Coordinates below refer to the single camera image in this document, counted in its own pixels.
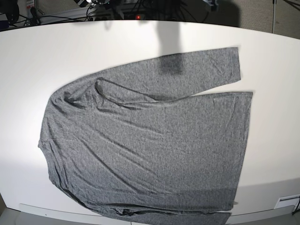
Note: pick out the grey long-sleeve T-shirt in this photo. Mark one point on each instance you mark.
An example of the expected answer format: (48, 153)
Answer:
(144, 143)

